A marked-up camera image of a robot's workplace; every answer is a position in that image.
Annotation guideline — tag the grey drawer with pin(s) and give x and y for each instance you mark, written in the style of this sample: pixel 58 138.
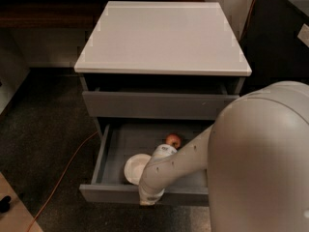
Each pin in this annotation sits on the grey drawer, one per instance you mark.
pixel 168 106
pixel 122 140

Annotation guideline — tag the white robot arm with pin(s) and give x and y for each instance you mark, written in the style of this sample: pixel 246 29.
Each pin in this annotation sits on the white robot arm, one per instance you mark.
pixel 256 156

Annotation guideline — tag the grey top drawer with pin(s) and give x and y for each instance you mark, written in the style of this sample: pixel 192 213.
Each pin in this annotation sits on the grey top drawer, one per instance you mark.
pixel 168 106

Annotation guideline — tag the white bowl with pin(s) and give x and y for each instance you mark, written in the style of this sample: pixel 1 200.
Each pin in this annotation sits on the white bowl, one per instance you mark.
pixel 134 168

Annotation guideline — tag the red apple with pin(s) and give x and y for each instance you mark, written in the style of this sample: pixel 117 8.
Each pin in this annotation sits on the red apple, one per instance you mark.
pixel 174 140

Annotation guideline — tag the wooden board corner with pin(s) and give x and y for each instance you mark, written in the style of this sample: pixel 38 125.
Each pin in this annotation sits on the wooden board corner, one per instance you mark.
pixel 17 218

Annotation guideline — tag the black object on wood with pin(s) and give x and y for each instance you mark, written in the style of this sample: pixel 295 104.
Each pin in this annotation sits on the black object on wood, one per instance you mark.
pixel 5 204

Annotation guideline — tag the grey cabinet with white top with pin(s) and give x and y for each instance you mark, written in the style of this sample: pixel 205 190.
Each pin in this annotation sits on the grey cabinet with white top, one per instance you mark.
pixel 162 47

